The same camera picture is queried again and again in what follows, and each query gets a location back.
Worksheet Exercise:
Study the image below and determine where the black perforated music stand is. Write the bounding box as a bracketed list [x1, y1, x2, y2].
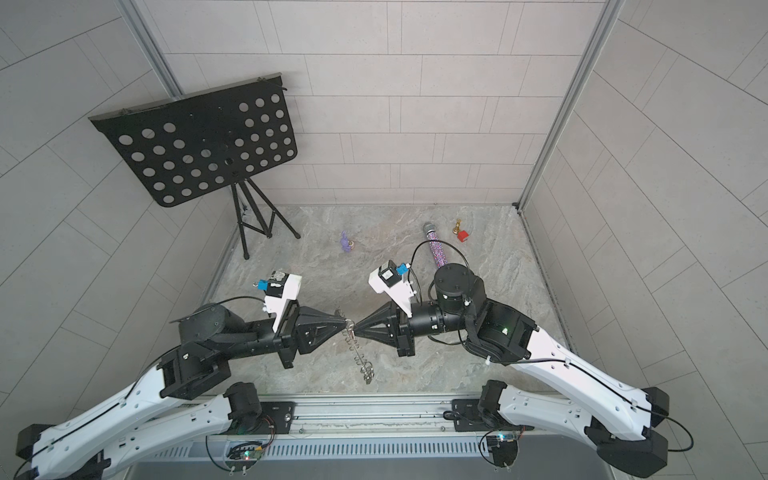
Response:
[90, 73, 298, 238]

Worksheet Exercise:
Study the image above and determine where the purple glitter microphone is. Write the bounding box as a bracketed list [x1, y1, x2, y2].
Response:
[423, 222, 447, 268]

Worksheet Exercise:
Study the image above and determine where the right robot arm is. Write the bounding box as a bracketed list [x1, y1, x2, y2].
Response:
[355, 262, 670, 478]

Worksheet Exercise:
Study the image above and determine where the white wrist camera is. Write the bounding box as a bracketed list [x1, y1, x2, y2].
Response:
[368, 260, 416, 318]
[253, 270, 302, 333]

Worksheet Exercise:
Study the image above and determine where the small purple figurine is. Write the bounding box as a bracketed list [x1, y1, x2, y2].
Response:
[340, 231, 355, 253]

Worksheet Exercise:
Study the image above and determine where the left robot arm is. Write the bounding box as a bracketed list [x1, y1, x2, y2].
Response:
[16, 301, 346, 479]

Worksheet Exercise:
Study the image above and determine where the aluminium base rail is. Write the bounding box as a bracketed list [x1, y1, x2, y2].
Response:
[122, 392, 610, 445]

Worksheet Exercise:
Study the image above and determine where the left circuit board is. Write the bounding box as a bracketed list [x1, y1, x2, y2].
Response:
[226, 441, 265, 463]

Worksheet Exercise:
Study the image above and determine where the right circuit board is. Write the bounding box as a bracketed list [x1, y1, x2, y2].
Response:
[481, 434, 519, 468]

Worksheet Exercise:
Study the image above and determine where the circuit board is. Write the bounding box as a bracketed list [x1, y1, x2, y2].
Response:
[481, 434, 519, 468]
[226, 441, 265, 463]

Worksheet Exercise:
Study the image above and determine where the metal disc with key rings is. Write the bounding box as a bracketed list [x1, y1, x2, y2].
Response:
[334, 308, 375, 385]

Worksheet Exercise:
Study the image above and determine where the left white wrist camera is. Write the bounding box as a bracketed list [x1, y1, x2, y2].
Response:
[253, 270, 302, 333]

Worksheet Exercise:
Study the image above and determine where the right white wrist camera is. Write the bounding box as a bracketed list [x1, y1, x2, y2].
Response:
[368, 260, 416, 318]

